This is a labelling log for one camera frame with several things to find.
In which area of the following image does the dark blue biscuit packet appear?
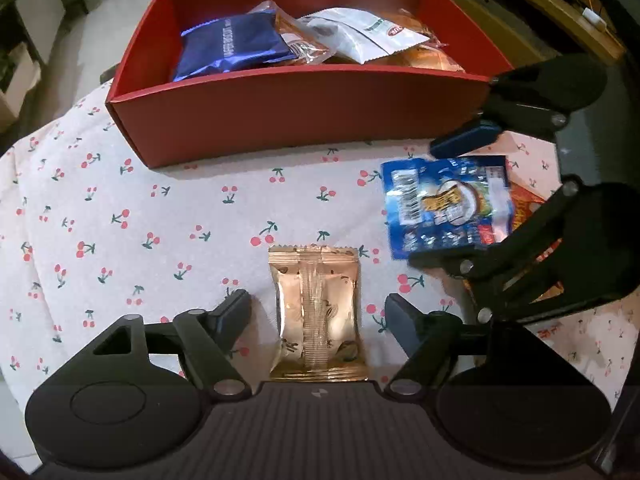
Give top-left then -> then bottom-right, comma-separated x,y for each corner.
172,11 -> 297,82

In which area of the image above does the blue coconut snack packet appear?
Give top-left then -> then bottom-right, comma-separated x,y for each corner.
381,155 -> 514,260

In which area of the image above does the gold snack packet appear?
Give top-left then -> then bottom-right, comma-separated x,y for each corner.
269,245 -> 368,382

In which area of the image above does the cherry print tablecloth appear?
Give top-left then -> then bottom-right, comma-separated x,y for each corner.
1,81 -> 639,479

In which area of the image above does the red cardboard box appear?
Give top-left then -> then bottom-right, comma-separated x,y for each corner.
105,0 -> 510,168

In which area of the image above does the steamed cake snack packet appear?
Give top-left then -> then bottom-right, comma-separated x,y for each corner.
370,9 -> 464,73

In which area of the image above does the green white snack packet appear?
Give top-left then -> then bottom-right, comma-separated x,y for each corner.
250,0 -> 336,66

